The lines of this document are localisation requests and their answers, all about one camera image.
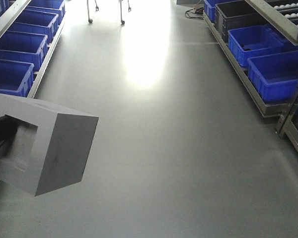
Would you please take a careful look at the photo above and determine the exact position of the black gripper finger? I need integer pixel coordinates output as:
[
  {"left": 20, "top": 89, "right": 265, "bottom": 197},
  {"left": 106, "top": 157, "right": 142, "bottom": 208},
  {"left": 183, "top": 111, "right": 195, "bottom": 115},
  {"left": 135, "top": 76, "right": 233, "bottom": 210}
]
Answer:
[{"left": 0, "top": 116, "right": 18, "bottom": 179}]

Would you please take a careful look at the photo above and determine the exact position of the gray foam base block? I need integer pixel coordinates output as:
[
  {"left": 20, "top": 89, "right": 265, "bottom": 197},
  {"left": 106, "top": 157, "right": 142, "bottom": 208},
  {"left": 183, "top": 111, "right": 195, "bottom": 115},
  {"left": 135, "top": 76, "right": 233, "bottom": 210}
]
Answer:
[{"left": 0, "top": 94, "right": 98, "bottom": 196}]

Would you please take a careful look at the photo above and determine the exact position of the blue bin left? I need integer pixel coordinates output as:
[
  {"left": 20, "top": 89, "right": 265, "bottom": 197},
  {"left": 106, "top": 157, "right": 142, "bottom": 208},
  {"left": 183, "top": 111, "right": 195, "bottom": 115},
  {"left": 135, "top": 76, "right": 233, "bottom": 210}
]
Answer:
[{"left": 0, "top": 59, "right": 34, "bottom": 97}]

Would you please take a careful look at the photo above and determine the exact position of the black bin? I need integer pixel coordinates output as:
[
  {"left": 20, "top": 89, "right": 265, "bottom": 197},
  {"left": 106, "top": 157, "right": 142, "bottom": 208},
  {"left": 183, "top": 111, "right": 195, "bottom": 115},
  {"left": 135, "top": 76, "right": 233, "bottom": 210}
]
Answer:
[{"left": 215, "top": 0, "right": 267, "bottom": 43}]

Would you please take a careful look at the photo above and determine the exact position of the blue bin shelf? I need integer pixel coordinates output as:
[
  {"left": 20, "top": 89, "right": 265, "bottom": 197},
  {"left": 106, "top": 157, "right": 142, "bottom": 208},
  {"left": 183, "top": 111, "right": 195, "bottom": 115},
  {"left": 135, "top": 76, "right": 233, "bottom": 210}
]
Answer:
[
  {"left": 248, "top": 51, "right": 298, "bottom": 103},
  {"left": 228, "top": 25, "right": 284, "bottom": 67}
]

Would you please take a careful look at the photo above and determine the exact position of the blue bin right shelf near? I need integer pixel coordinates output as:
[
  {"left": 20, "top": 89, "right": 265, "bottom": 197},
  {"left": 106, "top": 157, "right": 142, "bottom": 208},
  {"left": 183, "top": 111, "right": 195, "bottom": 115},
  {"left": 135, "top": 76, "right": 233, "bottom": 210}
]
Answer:
[{"left": 248, "top": 51, "right": 298, "bottom": 103}]

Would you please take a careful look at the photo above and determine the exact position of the right steel shelf rack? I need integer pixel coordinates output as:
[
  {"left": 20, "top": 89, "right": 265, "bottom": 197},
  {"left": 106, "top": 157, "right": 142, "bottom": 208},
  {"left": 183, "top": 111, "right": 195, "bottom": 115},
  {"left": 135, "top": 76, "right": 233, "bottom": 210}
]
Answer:
[{"left": 204, "top": 0, "right": 298, "bottom": 152}]

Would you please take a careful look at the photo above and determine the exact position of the left steel shelf rail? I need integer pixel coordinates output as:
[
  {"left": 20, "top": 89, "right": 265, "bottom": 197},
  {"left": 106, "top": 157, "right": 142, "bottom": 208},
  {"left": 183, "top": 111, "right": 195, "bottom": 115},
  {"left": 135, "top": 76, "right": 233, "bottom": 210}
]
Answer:
[{"left": 0, "top": 0, "right": 67, "bottom": 199}]

